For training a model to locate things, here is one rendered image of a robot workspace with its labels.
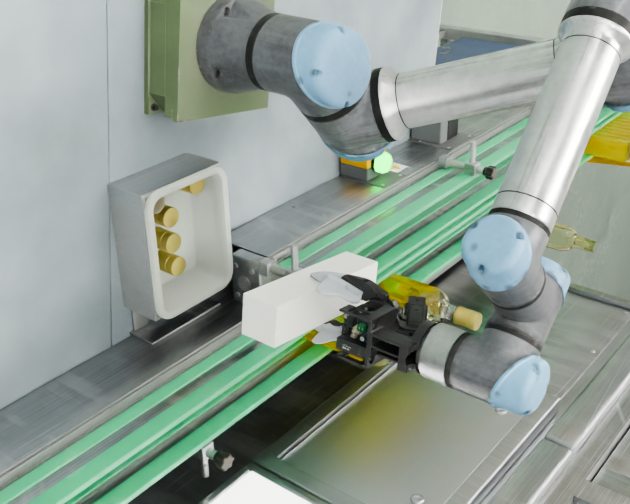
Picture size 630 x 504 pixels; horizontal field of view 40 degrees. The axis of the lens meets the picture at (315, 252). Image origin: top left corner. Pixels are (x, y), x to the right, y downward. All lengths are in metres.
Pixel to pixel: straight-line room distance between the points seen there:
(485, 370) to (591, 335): 0.88
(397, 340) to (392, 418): 0.48
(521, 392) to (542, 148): 0.29
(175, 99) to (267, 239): 0.35
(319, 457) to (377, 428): 0.13
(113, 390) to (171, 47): 0.53
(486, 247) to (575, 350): 0.93
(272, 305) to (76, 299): 0.37
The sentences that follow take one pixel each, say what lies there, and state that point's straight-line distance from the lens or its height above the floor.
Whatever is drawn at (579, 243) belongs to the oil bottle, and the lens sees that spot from 2.19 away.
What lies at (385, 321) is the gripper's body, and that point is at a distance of 1.16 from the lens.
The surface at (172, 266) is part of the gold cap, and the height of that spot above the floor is 0.81.
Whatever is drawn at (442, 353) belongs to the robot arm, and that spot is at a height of 1.33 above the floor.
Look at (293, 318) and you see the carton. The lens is 1.20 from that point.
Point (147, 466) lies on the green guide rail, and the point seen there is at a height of 0.94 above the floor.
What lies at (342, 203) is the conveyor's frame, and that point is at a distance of 1.71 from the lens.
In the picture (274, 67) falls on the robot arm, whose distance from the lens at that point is 1.27.
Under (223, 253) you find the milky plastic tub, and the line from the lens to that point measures 1.49.
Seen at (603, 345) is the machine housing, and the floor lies 1.30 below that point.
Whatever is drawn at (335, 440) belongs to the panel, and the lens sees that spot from 1.54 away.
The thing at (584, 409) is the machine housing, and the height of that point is 1.36.
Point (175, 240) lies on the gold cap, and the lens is 1.43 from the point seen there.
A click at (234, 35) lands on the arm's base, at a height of 0.89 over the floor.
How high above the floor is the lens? 1.78
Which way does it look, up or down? 34 degrees down
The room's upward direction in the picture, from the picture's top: 109 degrees clockwise
